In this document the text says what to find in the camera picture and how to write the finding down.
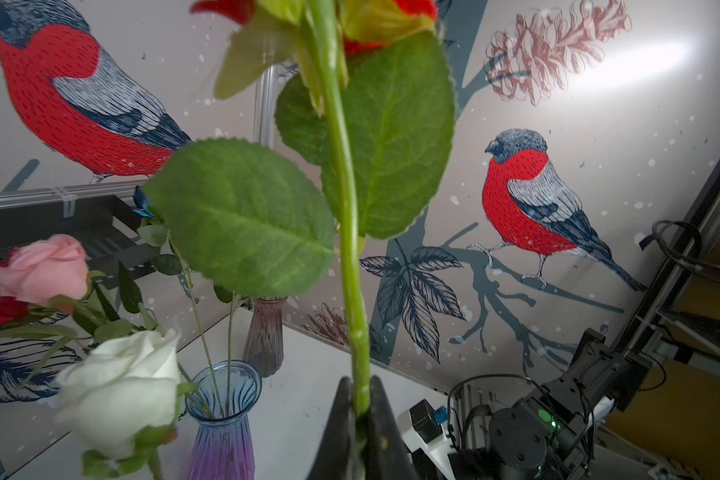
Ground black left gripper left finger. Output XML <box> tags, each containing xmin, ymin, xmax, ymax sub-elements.
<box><xmin>306</xmin><ymin>377</ymin><xmax>363</xmax><ymax>480</ymax></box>

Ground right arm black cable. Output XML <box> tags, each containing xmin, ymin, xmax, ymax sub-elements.
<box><xmin>446</xmin><ymin>373</ymin><xmax>553</xmax><ymax>451</ymax></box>

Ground white artificial rose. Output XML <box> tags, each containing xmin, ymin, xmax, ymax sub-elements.
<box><xmin>55</xmin><ymin>329</ymin><xmax>196</xmax><ymax>479</ymax></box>

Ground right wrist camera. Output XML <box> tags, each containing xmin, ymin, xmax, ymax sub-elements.
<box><xmin>397</xmin><ymin>399</ymin><xmax>455</xmax><ymax>480</ymax></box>

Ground pink grey glass vase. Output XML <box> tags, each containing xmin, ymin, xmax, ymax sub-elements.
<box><xmin>243</xmin><ymin>298</ymin><xmax>286</xmax><ymax>378</ymax></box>

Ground black hanging wire basket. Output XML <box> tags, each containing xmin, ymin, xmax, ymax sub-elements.
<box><xmin>0</xmin><ymin>196</ymin><xmax>158</xmax><ymax>289</ymax></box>

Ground blue purple glass vase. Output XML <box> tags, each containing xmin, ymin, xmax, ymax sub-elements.
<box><xmin>185</xmin><ymin>360</ymin><xmax>262</xmax><ymax>480</ymax></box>

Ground pink artificial rose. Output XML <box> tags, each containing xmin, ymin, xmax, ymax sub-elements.
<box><xmin>0</xmin><ymin>233</ymin><xmax>151</xmax><ymax>373</ymax></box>

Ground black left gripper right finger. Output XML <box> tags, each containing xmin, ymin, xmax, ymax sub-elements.
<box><xmin>365</xmin><ymin>376</ymin><xmax>418</xmax><ymax>480</ymax></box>

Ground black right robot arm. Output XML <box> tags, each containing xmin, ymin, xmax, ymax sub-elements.
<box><xmin>487</xmin><ymin>329</ymin><xmax>652</xmax><ymax>479</ymax></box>

